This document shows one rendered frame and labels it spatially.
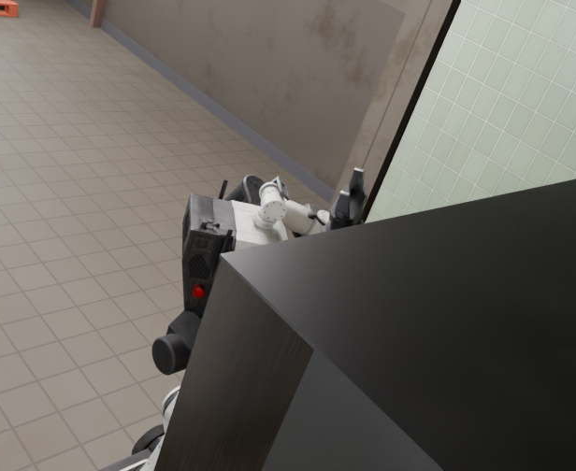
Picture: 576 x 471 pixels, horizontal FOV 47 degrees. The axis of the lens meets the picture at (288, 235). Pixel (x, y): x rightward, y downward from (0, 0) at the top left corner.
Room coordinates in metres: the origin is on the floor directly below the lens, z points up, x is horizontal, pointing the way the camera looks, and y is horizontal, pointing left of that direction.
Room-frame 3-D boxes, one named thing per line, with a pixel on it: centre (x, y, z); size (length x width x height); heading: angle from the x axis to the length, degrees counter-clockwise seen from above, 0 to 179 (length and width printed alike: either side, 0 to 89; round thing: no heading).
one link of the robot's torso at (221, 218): (1.60, 0.13, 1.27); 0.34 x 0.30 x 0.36; 18
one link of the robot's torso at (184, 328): (1.56, 0.14, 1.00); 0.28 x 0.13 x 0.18; 143
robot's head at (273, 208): (1.61, 0.07, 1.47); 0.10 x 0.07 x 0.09; 18
